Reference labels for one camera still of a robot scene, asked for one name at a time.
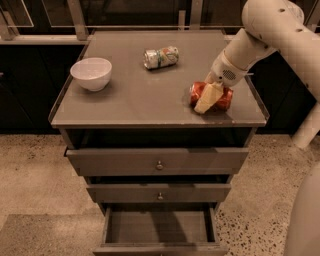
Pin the middle grey drawer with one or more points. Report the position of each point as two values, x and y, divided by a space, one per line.
158 193

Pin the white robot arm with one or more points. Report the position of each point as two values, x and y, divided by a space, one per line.
269 26

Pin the grey drawer cabinet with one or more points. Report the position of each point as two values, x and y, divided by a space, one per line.
143 108

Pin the green white soda can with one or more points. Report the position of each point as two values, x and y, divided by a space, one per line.
159 58

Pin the grey drawer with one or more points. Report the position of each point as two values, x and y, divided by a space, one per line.
158 193
160 230
156 161

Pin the red coke can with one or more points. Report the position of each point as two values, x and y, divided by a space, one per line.
205 96

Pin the metal window railing frame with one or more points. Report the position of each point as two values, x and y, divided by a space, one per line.
54 22

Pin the top grey drawer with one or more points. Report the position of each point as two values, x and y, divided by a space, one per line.
156 161

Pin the white ceramic bowl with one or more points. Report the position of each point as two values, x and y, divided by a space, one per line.
92 74

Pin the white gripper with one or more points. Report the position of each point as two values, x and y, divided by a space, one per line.
224 71

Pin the bottom grey drawer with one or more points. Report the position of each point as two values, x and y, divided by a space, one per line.
160 230

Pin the white cylindrical post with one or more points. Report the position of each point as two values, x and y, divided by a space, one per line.
308 129

